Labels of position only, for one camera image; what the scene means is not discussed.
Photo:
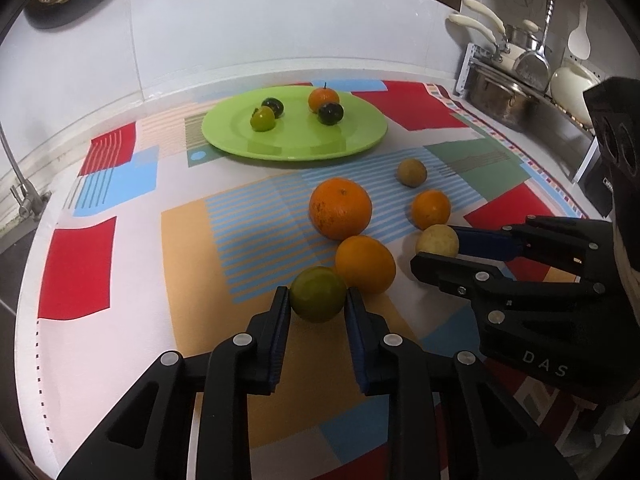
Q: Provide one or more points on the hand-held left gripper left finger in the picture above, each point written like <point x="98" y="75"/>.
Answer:
<point x="279" y="342"/>

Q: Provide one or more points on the white kettle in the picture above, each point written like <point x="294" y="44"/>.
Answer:
<point x="570" y="87"/>

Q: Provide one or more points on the large orange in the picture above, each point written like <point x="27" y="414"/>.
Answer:
<point x="340" y="208"/>

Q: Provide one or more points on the white dish rack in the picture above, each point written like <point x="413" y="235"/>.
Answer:
<point x="465" y="67"/>

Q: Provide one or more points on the metal skimmer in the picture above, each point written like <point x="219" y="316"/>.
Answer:
<point x="532" y="67"/>

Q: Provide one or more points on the green plate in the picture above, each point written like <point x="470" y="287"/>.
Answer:
<point x="300" y="140"/>

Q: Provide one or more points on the pale yellow round fruit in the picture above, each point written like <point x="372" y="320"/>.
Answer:
<point x="436" y="241"/>

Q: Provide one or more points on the medium orange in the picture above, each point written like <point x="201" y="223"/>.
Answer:
<point x="430" y="208"/>

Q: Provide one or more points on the white rice paddle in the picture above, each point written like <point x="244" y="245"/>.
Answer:
<point x="579" y="40"/>

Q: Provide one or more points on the orange with stem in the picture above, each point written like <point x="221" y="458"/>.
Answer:
<point x="323" y="100"/>

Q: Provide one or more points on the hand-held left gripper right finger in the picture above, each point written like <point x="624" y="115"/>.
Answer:
<point x="356" y="345"/>

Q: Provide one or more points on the small steel pot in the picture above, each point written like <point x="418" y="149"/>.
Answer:
<point x="522" y="35"/>

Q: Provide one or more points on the large steel pot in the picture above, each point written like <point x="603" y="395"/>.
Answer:
<point x="500" y="97"/>

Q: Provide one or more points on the brownish yellow round fruit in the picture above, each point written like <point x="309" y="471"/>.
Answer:
<point x="412" y="172"/>

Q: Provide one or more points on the green round fruit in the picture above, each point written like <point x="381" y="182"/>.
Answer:
<point x="318" y="294"/>
<point x="262" y="119"/>

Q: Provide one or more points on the gooseneck chrome faucet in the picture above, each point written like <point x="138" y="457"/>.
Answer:
<point x="25" y="195"/>

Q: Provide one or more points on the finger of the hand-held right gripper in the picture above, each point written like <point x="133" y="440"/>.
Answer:
<point x="487" y="243"/>
<point x="440" y="270"/>

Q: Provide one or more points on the colourful patterned tablecloth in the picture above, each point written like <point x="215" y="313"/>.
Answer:
<point x="200" y="240"/>

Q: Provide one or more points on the small orange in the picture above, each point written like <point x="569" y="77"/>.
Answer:
<point x="365" y="264"/>

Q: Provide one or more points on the dark purple plum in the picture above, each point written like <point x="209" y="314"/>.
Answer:
<point x="331" y="113"/>
<point x="274" y="106"/>

